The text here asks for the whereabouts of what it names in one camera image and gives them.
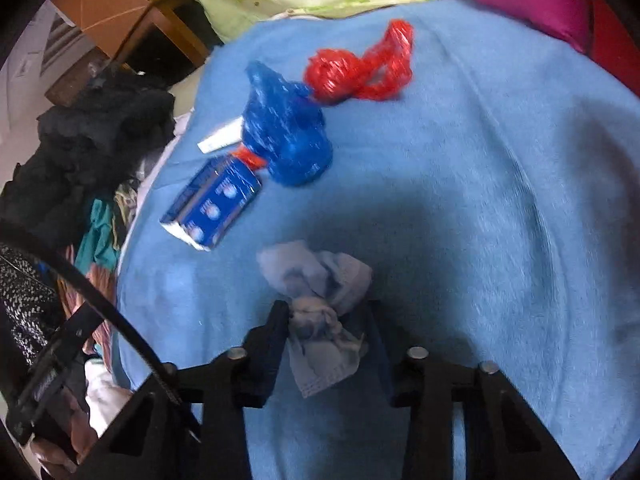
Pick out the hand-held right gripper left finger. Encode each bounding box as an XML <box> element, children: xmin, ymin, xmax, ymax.
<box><xmin>75</xmin><ymin>300</ymin><xmax>296</xmax><ymax>480</ymax></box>

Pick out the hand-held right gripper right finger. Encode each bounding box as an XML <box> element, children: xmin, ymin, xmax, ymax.
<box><xmin>362</xmin><ymin>300</ymin><xmax>581</xmax><ymax>480</ymax></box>

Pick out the light blue face mask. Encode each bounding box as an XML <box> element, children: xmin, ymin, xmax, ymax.
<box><xmin>256</xmin><ymin>240</ymin><xmax>374</xmax><ymax>399</ymax></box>

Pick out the blue printed carton box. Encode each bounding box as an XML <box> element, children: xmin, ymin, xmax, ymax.
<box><xmin>159</xmin><ymin>154</ymin><xmax>263</xmax><ymax>252</ymax></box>

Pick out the white printed paper slip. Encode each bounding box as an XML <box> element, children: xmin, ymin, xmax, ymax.
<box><xmin>197</xmin><ymin>119</ymin><xmax>244</xmax><ymax>155</ymax></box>

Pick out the blue plastic bag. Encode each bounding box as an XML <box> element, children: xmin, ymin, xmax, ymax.
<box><xmin>241</xmin><ymin>61</ymin><xmax>333</xmax><ymax>188</ymax></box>

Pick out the red plastic bag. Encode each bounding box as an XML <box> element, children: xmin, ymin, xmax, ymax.
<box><xmin>303</xmin><ymin>19</ymin><xmax>415</xmax><ymax>106</ymax></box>

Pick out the black white speckled cloth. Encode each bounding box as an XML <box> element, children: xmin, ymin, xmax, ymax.
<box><xmin>0</xmin><ymin>247</ymin><xmax>58</xmax><ymax>363</ymax></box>

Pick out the teal cloth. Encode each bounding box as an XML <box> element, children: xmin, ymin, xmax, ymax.
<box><xmin>75</xmin><ymin>197</ymin><xmax>126</xmax><ymax>271</ymax></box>

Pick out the light blue blanket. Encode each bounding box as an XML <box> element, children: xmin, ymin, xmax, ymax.
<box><xmin>112</xmin><ymin>0</ymin><xmax>640</xmax><ymax>480</ymax></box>

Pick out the pale pink sheet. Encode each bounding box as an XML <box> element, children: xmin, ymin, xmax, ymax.
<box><xmin>132</xmin><ymin>112</ymin><xmax>198</xmax><ymax>198</ymax></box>

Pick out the pile of black clothes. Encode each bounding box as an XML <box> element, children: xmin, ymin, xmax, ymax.
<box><xmin>0</xmin><ymin>65</ymin><xmax>176</xmax><ymax>251</ymax></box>

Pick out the beige mattress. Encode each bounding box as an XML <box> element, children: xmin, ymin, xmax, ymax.
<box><xmin>165</xmin><ymin>55</ymin><xmax>226</xmax><ymax>113</ymax></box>

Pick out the white louvered vent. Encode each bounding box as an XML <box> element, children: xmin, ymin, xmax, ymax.
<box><xmin>37</xmin><ymin>14</ymin><xmax>82</xmax><ymax>72</ymax></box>

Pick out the wooden chair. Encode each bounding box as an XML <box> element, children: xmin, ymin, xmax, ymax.
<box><xmin>45</xmin><ymin>0</ymin><xmax>211</xmax><ymax>106</ymax></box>

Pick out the red fabric bag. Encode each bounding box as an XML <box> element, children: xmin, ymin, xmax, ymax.
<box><xmin>582</xmin><ymin>0</ymin><xmax>640</xmax><ymax>96</ymax></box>

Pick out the black cable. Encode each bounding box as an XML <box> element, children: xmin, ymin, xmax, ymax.
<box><xmin>0</xmin><ymin>225</ymin><xmax>201</xmax><ymax>441</ymax></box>

